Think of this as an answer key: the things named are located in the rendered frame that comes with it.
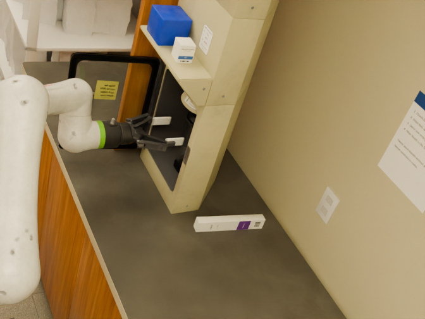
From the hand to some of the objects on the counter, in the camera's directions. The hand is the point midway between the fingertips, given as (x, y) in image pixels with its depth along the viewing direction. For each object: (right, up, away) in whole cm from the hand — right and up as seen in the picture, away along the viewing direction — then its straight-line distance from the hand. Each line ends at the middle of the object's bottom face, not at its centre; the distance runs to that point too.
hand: (172, 130), depth 207 cm
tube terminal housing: (+3, -18, +20) cm, 27 cm away
